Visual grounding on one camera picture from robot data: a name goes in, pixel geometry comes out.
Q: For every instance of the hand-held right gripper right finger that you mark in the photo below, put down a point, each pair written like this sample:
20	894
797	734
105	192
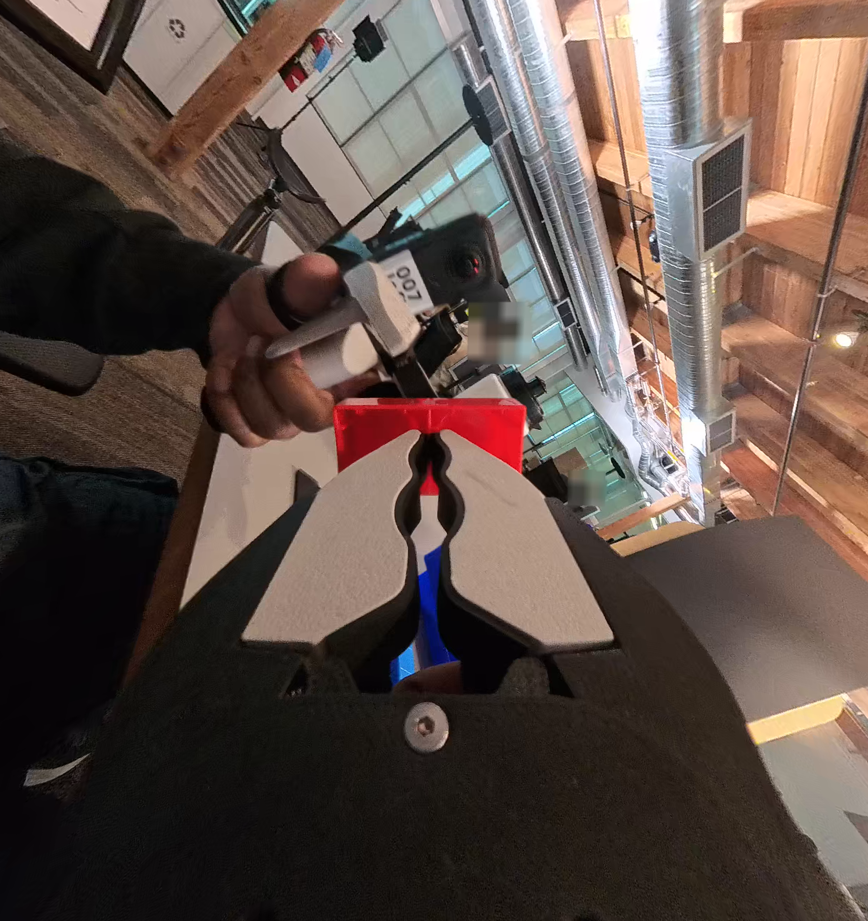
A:
520	561

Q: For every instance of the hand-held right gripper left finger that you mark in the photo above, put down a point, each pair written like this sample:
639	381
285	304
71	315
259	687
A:
333	561

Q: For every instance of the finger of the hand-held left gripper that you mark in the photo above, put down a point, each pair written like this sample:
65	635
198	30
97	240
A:
411	374

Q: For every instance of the red plastic block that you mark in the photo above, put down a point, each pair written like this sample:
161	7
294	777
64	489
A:
376	432

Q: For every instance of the person's left forearm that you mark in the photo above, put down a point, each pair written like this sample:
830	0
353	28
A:
81	273

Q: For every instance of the person's left hand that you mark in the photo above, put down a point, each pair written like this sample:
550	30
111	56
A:
247	374

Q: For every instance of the large blue plastic bin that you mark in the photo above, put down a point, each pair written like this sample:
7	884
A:
428	604

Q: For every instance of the black round stand light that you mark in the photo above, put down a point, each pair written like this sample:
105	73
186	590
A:
486	108

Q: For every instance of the black tripod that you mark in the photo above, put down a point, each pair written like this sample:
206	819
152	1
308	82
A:
261	208

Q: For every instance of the black box stand light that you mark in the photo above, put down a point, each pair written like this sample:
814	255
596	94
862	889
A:
368	39

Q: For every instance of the red fire extinguisher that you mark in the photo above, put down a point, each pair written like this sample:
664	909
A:
306	61

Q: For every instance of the black acoustic panel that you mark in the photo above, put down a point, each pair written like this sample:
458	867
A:
765	611

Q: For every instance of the person's legs in jeans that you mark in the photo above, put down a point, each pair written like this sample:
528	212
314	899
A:
60	575

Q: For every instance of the white recycling cabinet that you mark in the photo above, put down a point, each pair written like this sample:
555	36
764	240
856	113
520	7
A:
179	50

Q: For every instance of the thin metal pole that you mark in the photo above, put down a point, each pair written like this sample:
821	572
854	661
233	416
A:
822	296

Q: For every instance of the ceiling spot lamp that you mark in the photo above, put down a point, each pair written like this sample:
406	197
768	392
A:
844	339

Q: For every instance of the dark framed board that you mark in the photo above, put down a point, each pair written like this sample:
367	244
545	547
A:
67	29

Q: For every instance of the silver spiral duct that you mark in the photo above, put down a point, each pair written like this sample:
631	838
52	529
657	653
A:
571	158
682	324
520	158

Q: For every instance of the duct vent grille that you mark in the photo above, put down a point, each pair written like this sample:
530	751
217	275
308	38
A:
722	191
720	430

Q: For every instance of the wooden post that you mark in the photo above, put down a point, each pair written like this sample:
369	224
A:
240	79

